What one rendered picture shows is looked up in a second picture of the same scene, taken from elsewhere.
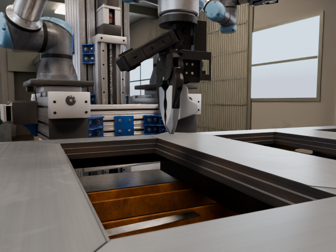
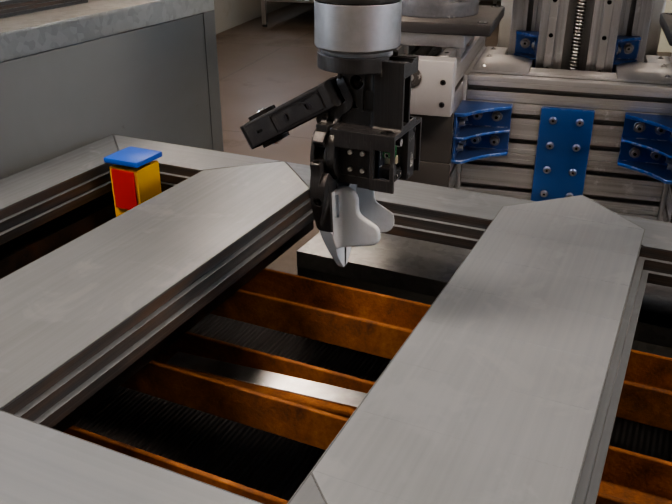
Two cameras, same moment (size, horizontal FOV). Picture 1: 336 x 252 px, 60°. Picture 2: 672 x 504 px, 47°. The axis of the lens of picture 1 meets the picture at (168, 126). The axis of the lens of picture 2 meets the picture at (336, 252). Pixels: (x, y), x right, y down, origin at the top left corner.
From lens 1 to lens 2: 0.60 m
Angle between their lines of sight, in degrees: 51
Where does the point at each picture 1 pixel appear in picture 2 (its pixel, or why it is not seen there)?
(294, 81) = not seen: outside the picture
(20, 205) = (37, 328)
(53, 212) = (36, 352)
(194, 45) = (373, 113)
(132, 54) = (255, 126)
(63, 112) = not seen: hidden behind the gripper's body
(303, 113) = not seen: outside the picture
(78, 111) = (425, 102)
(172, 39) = (324, 102)
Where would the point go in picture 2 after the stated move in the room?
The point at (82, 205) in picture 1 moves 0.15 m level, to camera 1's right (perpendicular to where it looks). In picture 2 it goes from (66, 355) to (146, 435)
